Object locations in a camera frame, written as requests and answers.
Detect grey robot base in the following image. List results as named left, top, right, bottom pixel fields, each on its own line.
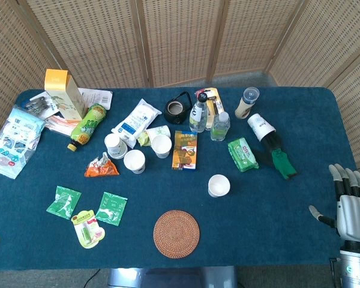
left=107, top=266, right=238, bottom=288

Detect bamboo folding screen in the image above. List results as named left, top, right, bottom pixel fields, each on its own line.
left=0, top=0, right=360, bottom=193

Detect green tea bottle yellow cap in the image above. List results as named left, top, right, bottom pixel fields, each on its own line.
left=67, top=103, right=107, bottom=151

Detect black and green glove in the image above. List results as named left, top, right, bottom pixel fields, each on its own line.
left=254, top=131, right=298, bottom=181

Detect white tube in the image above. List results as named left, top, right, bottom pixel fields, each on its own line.
left=247, top=112, right=277, bottom=143

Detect orange and blue box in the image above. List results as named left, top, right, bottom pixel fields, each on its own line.
left=171, top=130, right=199, bottom=171

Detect lying white paper cup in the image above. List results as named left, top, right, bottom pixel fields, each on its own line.
left=145, top=125, right=172, bottom=141

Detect razor on yellow card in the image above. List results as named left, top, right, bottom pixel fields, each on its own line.
left=194, top=87, right=223, bottom=131

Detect tall yellow pomelo carton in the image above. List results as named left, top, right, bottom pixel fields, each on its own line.
left=44, top=68, right=88, bottom=121

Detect small clear bottle green label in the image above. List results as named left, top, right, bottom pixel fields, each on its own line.
left=210, top=111, right=231, bottom=142

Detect crumpled green wrapper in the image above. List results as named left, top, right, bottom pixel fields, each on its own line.
left=137, top=131, right=153, bottom=148

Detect white flower paper cup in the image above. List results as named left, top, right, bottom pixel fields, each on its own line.
left=151, top=134, right=173, bottom=159
left=208, top=174, right=231, bottom=199

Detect lip balm blister pack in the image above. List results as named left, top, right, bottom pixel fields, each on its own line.
left=70, top=209, right=106, bottom=250

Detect stack of inverted paper cups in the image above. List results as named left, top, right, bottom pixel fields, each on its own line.
left=104, top=133, right=129, bottom=160

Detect green wet wipes pack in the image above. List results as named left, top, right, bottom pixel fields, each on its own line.
left=227, top=137, right=260, bottom=173

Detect orange crumpled snack bag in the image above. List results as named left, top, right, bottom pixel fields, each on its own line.
left=84, top=151, right=121, bottom=178

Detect white printed paper sheet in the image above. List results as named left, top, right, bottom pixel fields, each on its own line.
left=77, top=87, right=113, bottom=110

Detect round rattan coaster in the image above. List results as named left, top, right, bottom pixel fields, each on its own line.
left=152, top=209, right=201, bottom=259

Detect tall clear lime soda bottle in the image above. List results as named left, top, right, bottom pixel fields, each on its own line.
left=188, top=92, right=211, bottom=134

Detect dark items blister pack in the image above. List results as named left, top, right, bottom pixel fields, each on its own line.
left=20, top=91, right=59, bottom=118

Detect black floor cable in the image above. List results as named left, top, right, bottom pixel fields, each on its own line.
left=83, top=268, right=102, bottom=288

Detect green tea sachet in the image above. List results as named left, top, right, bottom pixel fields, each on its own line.
left=94, top=191, right=128, bottom=227
left=45, top=185, right=82, bottom=220

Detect cream bottle blue cap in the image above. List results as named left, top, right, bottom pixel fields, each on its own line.
left=234, top=86, right=260, bottom=120

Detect blue table cloth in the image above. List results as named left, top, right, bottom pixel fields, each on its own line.
left=0, top=86, right=360, bottom=271

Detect black cast iron teapot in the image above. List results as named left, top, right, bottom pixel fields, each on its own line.
left=163, top=91, right=193, bottom=125

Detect white wipes pack blue label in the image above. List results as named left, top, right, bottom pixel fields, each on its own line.
left=110, top=98, right=163, bottom=149

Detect pink white flat packet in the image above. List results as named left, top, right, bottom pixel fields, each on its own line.
left=44, top=115, right=80, bottom=133

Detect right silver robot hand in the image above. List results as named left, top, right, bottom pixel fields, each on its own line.
left=308, top=163, right=360, bottom=244

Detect clear bag of masks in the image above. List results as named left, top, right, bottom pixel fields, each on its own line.
left=0, top=106, right=47, bottom=180

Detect stacked flower paper cups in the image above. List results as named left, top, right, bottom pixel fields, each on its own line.
left=123, top=149, right=146, bottom=175

